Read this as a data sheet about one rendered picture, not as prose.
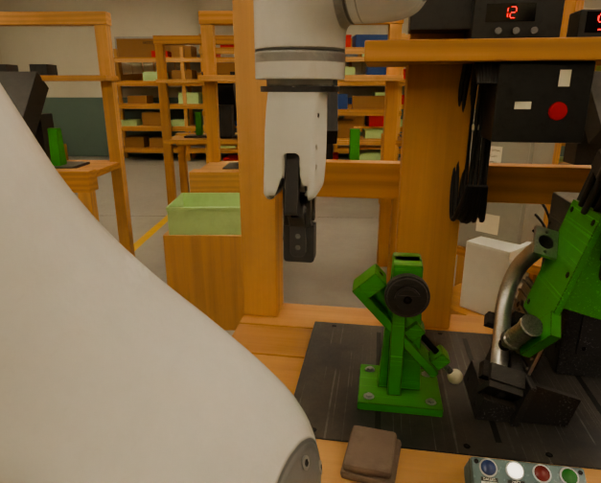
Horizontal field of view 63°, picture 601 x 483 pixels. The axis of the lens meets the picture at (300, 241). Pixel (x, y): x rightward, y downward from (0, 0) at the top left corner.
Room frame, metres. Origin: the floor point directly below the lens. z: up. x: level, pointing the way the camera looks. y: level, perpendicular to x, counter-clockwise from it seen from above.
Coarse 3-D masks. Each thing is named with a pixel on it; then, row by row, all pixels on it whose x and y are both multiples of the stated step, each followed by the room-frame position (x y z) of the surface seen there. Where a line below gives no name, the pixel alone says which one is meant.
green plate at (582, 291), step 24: (576, 216) 0.77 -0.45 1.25; (600, 216) 0.70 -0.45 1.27; (576, 240) 0.74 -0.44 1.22; (600, 240) 0.71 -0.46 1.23; (552, 264) 0.78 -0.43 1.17; (576, 264) 0.70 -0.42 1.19; (552, 288) 0.74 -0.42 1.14; (576, 288) 0.71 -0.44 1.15; (600, 288) 0.71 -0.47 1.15; (528, 312) 0.79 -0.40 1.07; (600, 312) 0.71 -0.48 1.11
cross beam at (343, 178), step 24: (336, 168) 1.22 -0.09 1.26; (360, 168) 1.22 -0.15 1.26; (384, 168) 1.21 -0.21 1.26; (504, 168) 1.16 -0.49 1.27; (528, 168) 1.15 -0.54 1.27; (552, 168) 1.15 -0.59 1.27; (576, 168) 1.14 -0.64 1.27; (336, 192) 1.22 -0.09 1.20; (360, 192) 1.22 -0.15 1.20; (384, 192) 1.21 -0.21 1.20; (504, 192) 1.16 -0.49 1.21; (528, 192) 1.15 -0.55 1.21; (552, 192) 1.14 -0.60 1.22; (576, 192) 1.14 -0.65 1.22
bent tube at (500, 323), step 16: (544, 240) 0.81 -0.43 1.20; (528, 256) 0.82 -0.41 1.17; (544, 256) 0.78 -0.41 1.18; (512, 272) 0.86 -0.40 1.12; (512, 288) 0.85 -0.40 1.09; (496, 304) 0.86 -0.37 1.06; (512, 304) 0.84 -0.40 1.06; (496, 320) 0.82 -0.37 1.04; (496, 336) 0.80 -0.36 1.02; (496, 352) 0.77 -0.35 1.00
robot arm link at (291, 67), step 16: (256, 64) 0.47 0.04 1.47; (272, 64) 0.45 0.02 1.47; (288, 64) 0.45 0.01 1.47; (304, 64) 0.44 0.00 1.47; (320, 64) 0.45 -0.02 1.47; (336, 64) 0.46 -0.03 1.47; (272, 80) 0.47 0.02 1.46; (288, 80) 0.46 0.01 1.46; (304, 80) 0.45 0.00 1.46; (320, 80) 0.46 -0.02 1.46
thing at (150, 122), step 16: (176, 48) 10.22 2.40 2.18; (192, 48) 10.27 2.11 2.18; (128, 80) 10.18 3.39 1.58; (144, 80) 10.17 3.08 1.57; (128, 96) 10.26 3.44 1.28; (144, 96) 10.22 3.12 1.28; (192, 96) 10.16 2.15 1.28; (144, 112) 10.24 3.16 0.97; (192, 112) 10.56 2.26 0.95; (128, 128) 10.13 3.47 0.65; (144, 128) 10.12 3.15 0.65; (160, 128) 10.11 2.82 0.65; (176, 128) 10.10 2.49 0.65; (192, 128) 10.09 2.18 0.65; (128, 144) 10.25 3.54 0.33; (144, 144) 10.25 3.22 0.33; (160, 144) 10.23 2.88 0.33
